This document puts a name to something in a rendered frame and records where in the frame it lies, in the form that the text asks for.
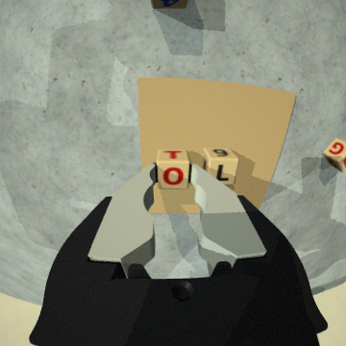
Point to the tan letter block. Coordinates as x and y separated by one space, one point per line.
169 4
221 163
173 169
335 154

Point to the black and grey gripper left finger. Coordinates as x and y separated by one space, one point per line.
116 234

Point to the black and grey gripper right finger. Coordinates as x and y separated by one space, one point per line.
232 229

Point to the tan mat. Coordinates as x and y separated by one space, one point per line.
193 114

